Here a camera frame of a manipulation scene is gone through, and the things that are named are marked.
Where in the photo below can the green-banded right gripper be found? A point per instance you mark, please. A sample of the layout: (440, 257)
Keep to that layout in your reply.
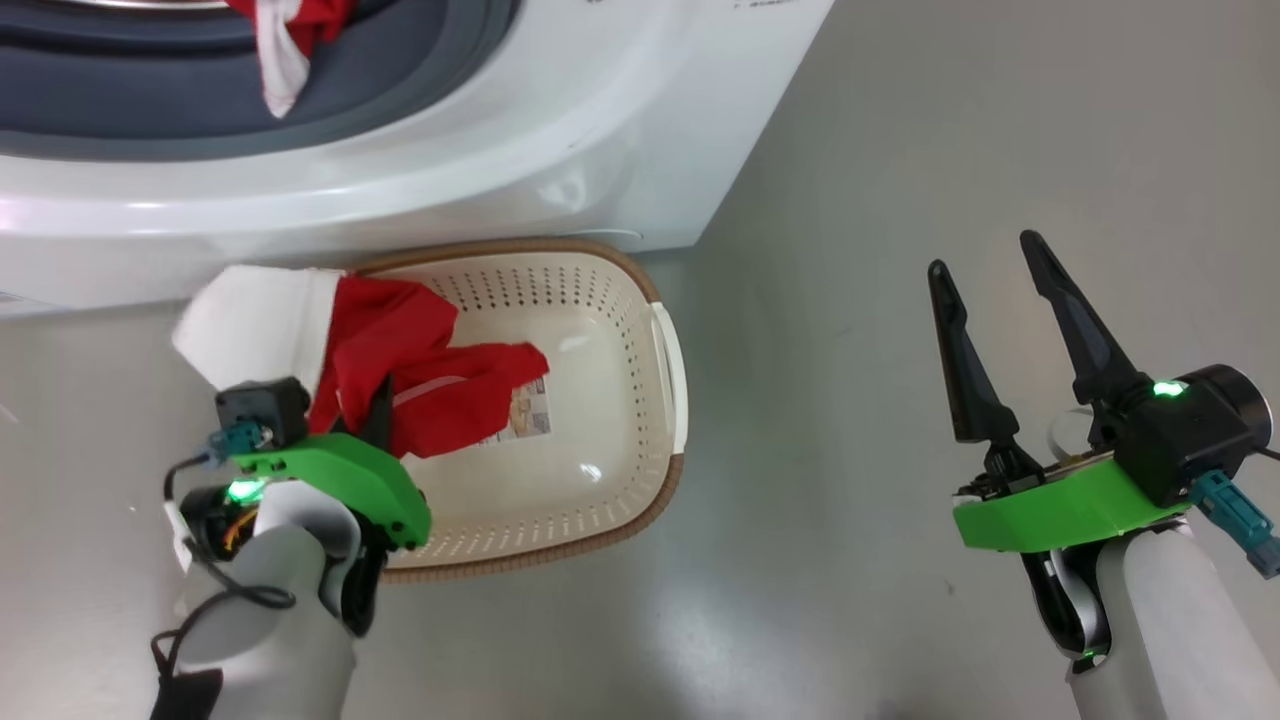
(1060, 510)

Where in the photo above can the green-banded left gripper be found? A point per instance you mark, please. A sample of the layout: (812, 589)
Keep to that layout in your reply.
(350, 470)

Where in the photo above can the printed basket label sticker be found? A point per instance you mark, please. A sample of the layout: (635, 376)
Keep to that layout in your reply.
(525, 415)

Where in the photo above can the cream perforated laundry basket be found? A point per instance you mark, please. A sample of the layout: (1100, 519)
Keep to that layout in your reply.
(600, 400)

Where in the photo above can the white front-load washing machine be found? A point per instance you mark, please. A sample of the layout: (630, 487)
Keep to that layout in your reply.
(400, 180)

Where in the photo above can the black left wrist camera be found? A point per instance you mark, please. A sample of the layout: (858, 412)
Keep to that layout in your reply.
(260, 410)

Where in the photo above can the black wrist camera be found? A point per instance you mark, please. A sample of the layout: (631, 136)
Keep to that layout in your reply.
(260, 410)
(1190, 430)

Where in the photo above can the teal left camera connector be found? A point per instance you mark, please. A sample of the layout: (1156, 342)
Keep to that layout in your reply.
(240, 440)

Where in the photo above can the teal camera connector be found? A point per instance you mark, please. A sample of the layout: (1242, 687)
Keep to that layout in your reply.
(1230, 515)
(240, 440)

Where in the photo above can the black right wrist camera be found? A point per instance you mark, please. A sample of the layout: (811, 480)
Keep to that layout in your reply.
(1190, 430)

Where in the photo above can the teal right camera connector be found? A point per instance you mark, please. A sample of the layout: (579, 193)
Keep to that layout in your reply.
(1230, 515)

